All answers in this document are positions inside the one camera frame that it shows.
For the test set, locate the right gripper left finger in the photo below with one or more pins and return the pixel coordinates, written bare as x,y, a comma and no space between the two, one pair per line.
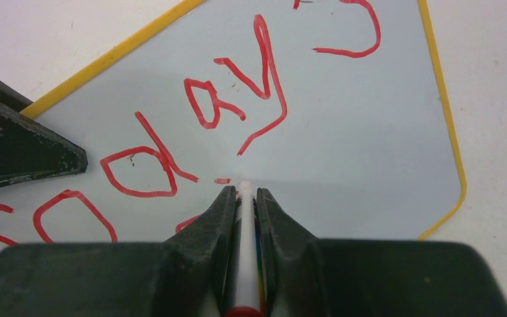
170,278

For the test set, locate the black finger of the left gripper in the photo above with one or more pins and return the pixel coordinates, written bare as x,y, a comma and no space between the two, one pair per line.
30,151

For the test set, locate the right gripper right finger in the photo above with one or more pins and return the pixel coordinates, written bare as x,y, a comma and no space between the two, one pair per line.
311,276

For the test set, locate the white red marker pen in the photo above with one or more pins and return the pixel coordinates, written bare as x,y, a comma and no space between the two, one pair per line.
244,292

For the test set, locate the yellow-framed whiteboard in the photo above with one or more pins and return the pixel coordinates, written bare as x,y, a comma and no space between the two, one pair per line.
336,107

